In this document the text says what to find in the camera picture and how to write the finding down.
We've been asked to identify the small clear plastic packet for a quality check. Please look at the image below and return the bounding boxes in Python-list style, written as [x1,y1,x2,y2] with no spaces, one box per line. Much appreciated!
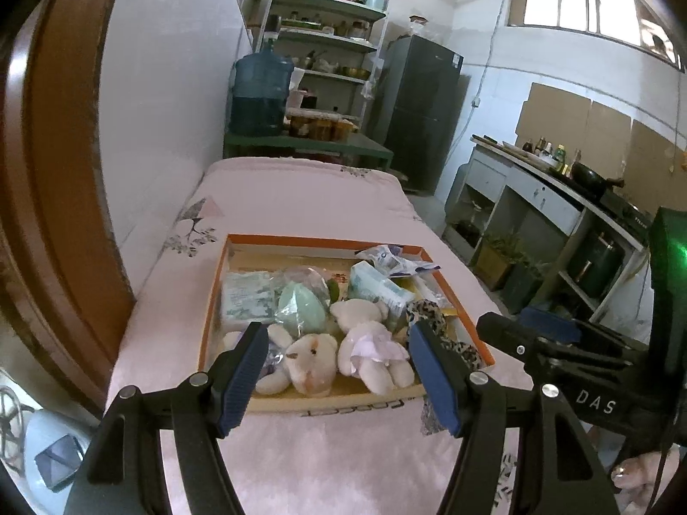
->
[356,244,443,281]

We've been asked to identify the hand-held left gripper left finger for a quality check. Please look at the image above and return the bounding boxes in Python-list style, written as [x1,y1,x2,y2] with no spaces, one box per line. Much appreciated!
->
[64,322,269,515]

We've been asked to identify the cardboard wall sheets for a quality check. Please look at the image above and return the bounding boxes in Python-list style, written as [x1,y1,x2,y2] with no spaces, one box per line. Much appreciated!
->
[515,83,687,215]

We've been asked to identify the blue water jug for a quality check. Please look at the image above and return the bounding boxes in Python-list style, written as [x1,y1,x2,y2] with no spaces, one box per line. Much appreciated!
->
[230,35,295,137]

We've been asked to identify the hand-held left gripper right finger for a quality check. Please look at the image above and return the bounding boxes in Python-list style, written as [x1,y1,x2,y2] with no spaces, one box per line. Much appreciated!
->
[407,321,607,515]

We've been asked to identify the brown wooden door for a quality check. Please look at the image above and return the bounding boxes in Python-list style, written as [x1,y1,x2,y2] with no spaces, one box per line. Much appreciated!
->
[0,0,136,420]

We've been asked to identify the row of condiment bottles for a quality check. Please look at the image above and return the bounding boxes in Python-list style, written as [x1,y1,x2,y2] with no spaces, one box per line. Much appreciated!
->
[523,136,571,168]

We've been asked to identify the grey kitchen counter cabinet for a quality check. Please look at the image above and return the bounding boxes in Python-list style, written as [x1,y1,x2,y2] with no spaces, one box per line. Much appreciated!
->
[443,136,661,344]

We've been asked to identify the teal and white tissue pack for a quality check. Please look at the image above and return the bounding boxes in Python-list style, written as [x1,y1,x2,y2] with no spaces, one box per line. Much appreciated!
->
[348,260,415,324]

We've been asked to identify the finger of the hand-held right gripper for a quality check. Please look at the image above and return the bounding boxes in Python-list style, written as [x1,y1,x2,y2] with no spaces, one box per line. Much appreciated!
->
[477,311,581,383]
[517,305,647,357]

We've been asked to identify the leopard print scarf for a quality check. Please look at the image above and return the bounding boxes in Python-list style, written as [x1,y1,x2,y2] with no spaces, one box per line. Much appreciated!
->
[405,300,482,372]

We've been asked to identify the black smartphone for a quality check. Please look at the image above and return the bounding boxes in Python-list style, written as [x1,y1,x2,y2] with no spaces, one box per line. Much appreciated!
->
[35,433,85,491]

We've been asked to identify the window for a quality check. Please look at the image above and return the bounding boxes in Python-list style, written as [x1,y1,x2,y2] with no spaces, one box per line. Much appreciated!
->
[507,0,686,72]

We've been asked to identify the low green table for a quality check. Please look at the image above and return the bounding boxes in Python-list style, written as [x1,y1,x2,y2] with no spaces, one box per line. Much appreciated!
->
[222,131,395,173]

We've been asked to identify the white plush rabbit pink bow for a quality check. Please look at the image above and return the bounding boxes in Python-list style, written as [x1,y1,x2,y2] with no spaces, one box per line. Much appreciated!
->
[338,322,415,396]

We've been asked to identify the black wok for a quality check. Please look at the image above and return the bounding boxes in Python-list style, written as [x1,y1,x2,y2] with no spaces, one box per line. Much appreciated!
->
[570,161,626,197]

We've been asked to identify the person's right hand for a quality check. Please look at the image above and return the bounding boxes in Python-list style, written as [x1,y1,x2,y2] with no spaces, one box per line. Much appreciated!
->
[611,449,671,514]

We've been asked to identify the orange-rimmed cardboard box tray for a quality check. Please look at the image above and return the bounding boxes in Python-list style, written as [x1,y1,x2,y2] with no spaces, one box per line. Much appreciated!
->
[198,233,495,415]

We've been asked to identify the floral print tissue pack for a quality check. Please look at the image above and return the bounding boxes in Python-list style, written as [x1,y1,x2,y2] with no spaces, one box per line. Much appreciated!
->
[222,271,285,329]

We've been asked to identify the yellow planter with plant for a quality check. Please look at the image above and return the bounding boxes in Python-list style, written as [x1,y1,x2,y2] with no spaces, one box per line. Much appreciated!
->
[475,233,525,291]

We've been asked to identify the dark grey refrigerator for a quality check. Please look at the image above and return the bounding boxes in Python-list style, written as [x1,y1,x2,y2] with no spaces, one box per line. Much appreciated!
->
[370,35,465,194]

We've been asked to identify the black cooking pot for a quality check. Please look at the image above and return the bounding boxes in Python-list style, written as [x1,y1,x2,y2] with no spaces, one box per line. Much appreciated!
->
[566,225,626,299]

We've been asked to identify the row of glass jars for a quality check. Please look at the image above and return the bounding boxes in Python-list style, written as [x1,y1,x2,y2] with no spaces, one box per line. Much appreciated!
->
[287,110,358,141]

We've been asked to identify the wire wheel frame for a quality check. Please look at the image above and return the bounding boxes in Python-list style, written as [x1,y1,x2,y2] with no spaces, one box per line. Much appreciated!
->
[0,386,34,469]

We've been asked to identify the light green egg-shaped sponge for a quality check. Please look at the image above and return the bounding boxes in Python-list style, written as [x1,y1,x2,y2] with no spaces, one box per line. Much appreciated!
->
[278,268,331,334]

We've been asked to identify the black gas stove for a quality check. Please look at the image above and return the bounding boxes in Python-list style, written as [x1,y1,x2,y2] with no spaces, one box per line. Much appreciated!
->
[598,188,657,238]

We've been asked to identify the cream plush toy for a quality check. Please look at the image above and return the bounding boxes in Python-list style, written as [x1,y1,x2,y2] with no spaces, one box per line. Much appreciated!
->
[329,299,388,334]

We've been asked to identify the green metal shelf rack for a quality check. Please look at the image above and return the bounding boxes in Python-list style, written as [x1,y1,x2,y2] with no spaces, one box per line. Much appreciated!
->
[252,0,388,135]

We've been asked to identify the dark planter with plant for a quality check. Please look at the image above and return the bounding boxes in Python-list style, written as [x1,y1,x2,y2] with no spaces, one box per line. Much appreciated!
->
[502,260,549,315]

